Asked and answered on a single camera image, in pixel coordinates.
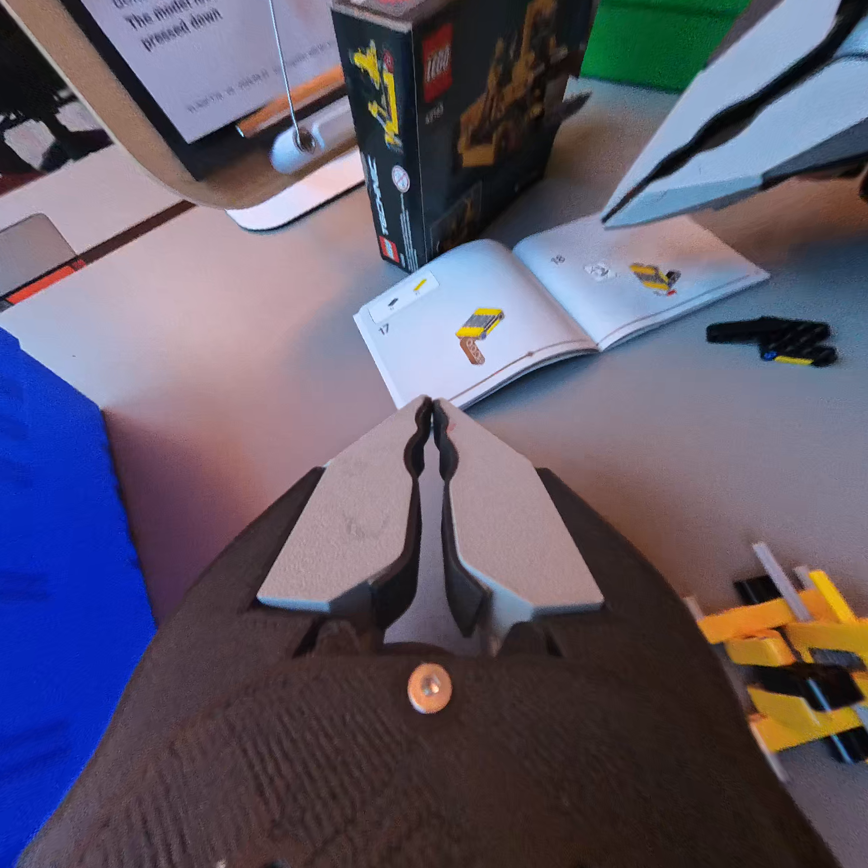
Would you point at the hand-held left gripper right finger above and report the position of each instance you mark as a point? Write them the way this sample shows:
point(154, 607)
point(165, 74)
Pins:
point(515, 536)

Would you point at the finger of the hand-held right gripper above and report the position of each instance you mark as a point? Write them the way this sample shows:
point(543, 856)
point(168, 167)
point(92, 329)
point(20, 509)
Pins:
point(739, 61)
point(780, 142)

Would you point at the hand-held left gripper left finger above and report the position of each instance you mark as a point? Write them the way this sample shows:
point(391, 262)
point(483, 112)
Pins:
point(352, 522)

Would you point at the black lego assembly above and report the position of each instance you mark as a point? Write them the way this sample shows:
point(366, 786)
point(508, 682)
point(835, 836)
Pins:
point(780, 332)

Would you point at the yellow lego model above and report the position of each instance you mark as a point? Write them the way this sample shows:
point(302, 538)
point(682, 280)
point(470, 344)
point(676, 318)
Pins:
point(753, 620)

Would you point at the black lego box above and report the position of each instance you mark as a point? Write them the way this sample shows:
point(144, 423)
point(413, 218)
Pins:
point(475, 102)

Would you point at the green box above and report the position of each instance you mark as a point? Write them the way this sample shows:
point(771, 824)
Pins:
point(644, 41)

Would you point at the white instruction booklet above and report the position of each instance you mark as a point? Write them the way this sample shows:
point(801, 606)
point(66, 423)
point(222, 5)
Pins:
point(475, 298)

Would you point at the blue bin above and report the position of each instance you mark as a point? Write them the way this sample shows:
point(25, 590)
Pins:
point(54, 542)

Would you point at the grey flat device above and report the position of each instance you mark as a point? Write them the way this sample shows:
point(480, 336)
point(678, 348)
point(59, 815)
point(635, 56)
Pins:
point(34, 251)

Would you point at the thin rod with white foot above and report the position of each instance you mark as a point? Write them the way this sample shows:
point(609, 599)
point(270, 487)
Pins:
point(282, 68)

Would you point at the tan framed monitor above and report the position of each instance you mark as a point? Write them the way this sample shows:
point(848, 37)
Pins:
point(203, 68)

